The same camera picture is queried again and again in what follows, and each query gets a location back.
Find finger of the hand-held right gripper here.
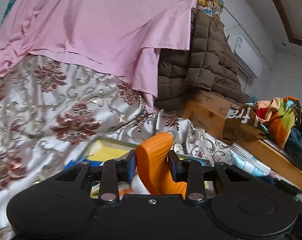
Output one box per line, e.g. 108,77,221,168
276,180,302,204

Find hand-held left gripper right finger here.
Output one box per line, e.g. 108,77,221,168
168,151,244,203

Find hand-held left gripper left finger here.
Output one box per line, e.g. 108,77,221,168
50,150,137,204

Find orange plastic cup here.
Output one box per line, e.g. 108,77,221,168
136,132,189,195

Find grey metal storage box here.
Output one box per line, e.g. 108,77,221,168
34,136,214,198

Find cartoon printed towel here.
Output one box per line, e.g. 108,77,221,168
62,140,141,198

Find blue denim jeans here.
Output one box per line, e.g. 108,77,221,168
284,127,302,164

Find light blue striped sheet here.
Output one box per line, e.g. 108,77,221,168
229,150,271,178

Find colourful patchwork cloth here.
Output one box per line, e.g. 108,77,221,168
251,96,302,149

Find brown bag white print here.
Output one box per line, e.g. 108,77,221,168
223,104,267,141

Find floral satin blanket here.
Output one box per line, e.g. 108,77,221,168
0,55,241,240

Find brown quilted jacket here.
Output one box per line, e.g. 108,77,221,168
154,7,252,115

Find white air conditioner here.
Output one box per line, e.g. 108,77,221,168
227,34,263,79

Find pink bed sheet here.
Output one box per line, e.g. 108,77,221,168
0,0,201,114

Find cartoon wall poster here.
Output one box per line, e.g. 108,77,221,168
197,0,225,18

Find teal patterned wall poster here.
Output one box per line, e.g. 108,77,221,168
1,0,22,25

